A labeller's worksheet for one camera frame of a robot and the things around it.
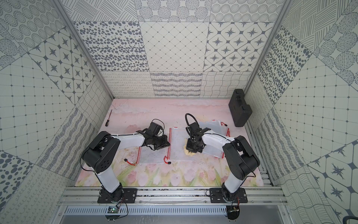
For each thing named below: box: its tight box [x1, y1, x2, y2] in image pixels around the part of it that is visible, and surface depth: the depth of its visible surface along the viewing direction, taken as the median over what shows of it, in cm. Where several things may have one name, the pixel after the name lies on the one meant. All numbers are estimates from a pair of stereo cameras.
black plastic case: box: [228, 88, 253, 127], surface depth 97 cm
